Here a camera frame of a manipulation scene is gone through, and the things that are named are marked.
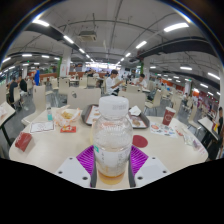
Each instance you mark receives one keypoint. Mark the neighbouring beige table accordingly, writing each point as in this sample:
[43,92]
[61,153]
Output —
[6,111]
[207,123]

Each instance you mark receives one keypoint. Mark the colourful sticker sheet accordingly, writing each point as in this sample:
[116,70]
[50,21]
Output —
[163,130]

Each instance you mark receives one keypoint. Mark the beige chair with round hole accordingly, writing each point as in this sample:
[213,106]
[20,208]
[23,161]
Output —
[83,97]
[136,100]

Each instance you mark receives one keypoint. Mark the small teal bottle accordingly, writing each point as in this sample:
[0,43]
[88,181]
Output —
[49,115]

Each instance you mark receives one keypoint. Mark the crumpled white napkin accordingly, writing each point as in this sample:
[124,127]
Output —
[135,110]

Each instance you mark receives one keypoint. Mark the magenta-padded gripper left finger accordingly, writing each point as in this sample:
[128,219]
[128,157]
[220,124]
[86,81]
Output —
[71,171]

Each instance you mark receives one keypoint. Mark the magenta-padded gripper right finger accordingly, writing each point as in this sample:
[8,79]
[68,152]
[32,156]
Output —
[151,171]

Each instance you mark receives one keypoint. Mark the small red sachet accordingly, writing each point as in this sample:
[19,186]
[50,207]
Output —
[179,132]

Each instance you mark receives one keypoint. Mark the far group of beige chairs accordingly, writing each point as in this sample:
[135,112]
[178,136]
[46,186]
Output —
[63,83]

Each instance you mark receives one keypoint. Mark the flat round red coaster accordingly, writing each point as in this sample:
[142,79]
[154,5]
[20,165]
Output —
[140,141]

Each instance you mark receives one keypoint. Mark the clear plastic bag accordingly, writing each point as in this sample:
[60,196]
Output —
[190,140]

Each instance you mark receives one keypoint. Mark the person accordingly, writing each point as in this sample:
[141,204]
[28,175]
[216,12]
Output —
[13,90]
[141,81]
[37,76]
[111,83]
[23,85]

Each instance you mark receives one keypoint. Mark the dark food tray with paper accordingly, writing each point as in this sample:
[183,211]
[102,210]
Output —
[89,115]

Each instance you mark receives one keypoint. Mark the red paper cup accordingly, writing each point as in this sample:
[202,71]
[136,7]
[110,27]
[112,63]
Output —
[168,116]

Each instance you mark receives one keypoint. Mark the ceiling lights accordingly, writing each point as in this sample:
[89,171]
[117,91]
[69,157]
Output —
[176,26]

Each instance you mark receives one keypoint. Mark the crumpled food wrapper bag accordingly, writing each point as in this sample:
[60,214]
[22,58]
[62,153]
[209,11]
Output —
[66,116]

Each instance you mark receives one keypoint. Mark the clear bottle with white cap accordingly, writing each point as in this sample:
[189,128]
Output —
[112,140]

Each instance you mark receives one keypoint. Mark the red box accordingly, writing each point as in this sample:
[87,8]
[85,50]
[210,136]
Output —
[23,141]

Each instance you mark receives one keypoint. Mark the red sauce packet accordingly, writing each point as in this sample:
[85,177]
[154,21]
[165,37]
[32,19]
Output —
[68,129]

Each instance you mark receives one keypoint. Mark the ceiling air conditioner unit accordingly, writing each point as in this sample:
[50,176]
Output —
[87,35]

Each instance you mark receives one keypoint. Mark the white paper leaflet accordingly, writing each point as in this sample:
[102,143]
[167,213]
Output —
[42,127]

